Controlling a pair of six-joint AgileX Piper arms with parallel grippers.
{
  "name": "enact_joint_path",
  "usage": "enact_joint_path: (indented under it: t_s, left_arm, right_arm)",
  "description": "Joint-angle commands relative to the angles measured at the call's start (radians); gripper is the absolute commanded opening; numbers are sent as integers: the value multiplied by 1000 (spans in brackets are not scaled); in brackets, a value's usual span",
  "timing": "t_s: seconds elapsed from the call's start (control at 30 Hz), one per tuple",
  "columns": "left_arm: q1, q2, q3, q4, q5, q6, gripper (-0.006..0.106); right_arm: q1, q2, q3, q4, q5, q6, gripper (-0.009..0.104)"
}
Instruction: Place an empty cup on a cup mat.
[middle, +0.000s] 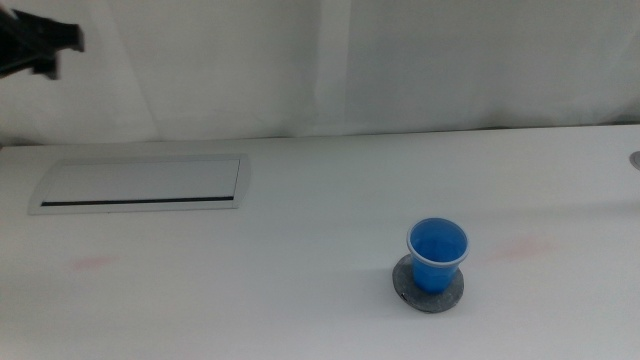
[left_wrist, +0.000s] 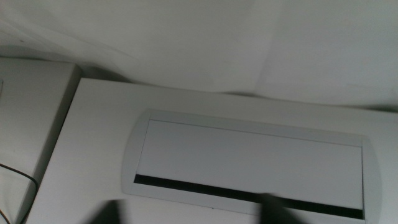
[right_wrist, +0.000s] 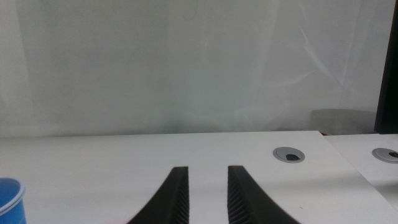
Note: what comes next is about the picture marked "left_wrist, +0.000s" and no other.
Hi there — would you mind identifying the white side cabinet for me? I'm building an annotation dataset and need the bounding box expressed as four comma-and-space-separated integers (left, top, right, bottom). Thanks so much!
0, 57, 83, 224

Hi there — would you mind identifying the white backdrop cloth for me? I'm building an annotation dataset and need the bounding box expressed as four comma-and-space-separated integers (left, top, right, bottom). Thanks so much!
0, 0, 398, 113

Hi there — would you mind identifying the white table cable hatch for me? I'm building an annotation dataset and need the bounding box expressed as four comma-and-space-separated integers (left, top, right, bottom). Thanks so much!
121, 108, 383, 224

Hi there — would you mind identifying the thin dark cable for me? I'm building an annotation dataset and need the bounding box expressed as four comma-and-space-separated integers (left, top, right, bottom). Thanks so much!
0, 162, 40, 224

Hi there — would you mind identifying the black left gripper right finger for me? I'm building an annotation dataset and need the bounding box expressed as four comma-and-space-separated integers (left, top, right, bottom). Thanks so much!
257, 192, 309, 224

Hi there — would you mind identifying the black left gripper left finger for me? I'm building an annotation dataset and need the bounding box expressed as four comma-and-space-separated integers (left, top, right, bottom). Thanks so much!
83, 198, 129, 224

